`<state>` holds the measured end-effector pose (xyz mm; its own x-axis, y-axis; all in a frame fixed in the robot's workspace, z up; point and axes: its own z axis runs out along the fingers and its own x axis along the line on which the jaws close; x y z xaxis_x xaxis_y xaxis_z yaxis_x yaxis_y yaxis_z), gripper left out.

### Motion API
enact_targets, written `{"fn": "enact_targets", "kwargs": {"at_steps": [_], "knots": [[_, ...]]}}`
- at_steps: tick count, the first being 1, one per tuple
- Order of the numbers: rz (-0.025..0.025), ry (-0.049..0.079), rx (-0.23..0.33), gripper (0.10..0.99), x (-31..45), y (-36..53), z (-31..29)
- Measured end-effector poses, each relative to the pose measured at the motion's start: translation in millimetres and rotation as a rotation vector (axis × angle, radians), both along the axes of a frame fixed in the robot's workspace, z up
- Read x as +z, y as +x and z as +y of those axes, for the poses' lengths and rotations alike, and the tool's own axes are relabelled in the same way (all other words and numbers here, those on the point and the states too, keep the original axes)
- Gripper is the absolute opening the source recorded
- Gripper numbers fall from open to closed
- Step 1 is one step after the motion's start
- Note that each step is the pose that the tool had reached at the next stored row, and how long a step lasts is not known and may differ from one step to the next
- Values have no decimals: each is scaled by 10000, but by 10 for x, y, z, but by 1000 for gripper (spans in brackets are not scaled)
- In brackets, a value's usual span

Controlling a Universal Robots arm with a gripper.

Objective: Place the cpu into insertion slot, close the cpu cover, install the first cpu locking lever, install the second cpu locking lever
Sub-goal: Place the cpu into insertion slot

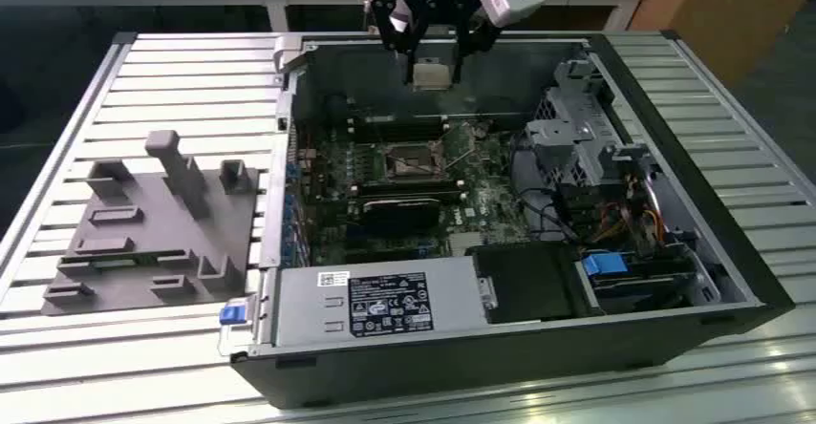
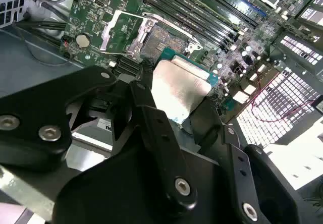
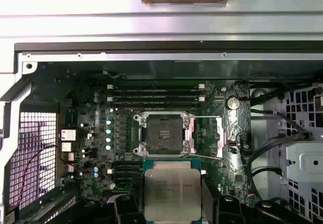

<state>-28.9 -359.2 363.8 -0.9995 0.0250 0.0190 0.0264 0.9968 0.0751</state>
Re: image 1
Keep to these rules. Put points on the CPU socket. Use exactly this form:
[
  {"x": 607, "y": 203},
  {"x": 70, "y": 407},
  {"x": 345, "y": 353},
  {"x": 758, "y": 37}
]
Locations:
[{"x": 412, "y": 167}]

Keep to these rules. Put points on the black open PC case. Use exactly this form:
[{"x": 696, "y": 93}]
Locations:
[{"x": 447, "y": 371}]

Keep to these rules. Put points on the green motherboard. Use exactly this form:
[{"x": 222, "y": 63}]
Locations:
[{"x": 491, "y": 195}]

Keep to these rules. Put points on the black drive bay cover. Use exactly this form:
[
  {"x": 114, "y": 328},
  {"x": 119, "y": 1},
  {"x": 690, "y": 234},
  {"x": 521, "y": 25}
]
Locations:
[{"x": 529, "y": 281}]

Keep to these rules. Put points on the blue case latch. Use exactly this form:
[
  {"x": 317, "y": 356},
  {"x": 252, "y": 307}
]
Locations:
[{"x": 233, "y": 313}]

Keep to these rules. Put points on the gray metal drive cage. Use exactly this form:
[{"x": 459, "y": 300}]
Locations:
[{"x": 573, "y": 133}]

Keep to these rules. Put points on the silver square CPU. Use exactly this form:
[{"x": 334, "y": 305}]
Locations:
[{"x": 430, "y": 76}]

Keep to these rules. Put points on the wooden cabinet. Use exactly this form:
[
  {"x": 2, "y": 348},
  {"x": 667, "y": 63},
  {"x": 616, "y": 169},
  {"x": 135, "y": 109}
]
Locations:
[{"x": 734, "y": 13}]

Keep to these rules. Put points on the gray plastic parts rack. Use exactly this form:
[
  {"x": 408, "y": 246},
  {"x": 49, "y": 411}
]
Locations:
[{"x": 147, "y": 233}]

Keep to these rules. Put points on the gray power supply unit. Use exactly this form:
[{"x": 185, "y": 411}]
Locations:
[{"x": 306, "y": 309}]

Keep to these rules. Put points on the black graphics card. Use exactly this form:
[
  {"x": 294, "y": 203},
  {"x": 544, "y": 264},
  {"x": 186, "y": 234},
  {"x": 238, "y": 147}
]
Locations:
[{"x": 402, "y": 214}]

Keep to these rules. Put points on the blue disk carrier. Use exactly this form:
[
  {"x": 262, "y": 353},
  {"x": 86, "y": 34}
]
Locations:
[{"x": 605, "y": 264}]

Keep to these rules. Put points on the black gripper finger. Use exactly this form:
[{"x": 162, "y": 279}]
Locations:
[
  {"x": 479, "y": 37},
  {"x": 398, "y": 37}
]

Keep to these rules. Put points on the silver chipset heatsink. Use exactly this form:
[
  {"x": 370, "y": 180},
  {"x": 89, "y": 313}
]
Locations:
[{"x": 467, "y": 243}]

